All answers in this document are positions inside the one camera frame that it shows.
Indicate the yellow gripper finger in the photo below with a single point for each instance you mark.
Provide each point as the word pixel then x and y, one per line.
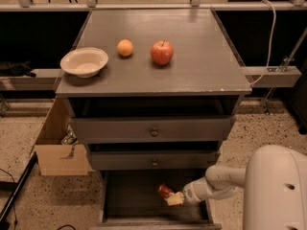
pixel 175 200

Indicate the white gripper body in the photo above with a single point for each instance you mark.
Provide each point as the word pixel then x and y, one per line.
pixel 191 193

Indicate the red coke can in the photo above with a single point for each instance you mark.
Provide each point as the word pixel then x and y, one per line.
pixel 165 191

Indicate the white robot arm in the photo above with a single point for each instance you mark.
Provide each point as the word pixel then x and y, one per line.
pixel 274 183

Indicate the grey open bottom drawer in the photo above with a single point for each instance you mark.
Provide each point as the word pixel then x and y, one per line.
pixel 131 202

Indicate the grey top drawer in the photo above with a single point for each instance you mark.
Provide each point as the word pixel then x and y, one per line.
pixel 98 131

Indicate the grey middle drawer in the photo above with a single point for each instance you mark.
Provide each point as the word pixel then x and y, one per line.
pixel 150 160

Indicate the grey drawer cabinet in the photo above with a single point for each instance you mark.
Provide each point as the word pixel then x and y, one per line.
pixel 203 78

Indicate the cardboard box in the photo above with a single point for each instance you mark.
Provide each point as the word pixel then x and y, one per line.
pixel 57 152

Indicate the red apple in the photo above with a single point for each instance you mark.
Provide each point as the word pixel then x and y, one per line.
pixel 162 52

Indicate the orange fruit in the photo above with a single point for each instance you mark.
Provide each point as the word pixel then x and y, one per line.
pixel 125 48

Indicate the white bowl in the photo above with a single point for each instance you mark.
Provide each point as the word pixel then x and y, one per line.
pixel 85 62

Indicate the black pole on floor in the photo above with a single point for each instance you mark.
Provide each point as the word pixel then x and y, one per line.
pixel 14 188

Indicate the black bag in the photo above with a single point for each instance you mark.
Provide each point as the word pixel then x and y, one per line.
pixel 15 69

